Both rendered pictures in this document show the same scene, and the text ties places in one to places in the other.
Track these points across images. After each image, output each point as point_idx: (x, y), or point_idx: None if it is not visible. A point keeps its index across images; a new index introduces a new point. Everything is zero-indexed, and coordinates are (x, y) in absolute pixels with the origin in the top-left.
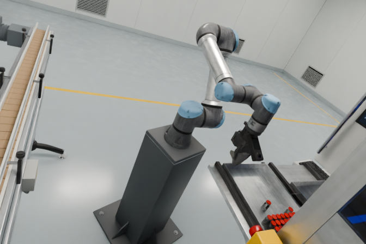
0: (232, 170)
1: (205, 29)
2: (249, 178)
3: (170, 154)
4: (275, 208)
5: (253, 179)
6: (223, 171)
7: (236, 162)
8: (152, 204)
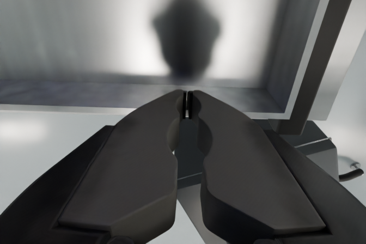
0: (185, 67)
1: None
2: None
3: (335, 172)
4: None
5: None
6: (323, 44)
7: (212, 106)
8: None
